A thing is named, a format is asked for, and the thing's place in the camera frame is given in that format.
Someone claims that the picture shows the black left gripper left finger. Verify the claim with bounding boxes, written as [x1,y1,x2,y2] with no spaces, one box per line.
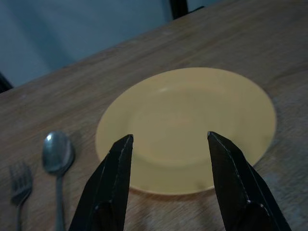
[68,134,134,231]

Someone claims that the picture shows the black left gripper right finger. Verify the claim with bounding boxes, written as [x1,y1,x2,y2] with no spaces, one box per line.
[207,131,292,231]

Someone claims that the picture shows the silver metal spoon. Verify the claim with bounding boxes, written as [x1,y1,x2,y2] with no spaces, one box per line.
[42,130,75,231]

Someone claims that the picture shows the yellow round plate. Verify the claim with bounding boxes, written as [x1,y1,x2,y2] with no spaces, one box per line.
[95,67,277,195]

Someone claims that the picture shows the silver metal fork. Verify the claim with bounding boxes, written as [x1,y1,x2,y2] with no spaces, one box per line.
[9,161,33,231]

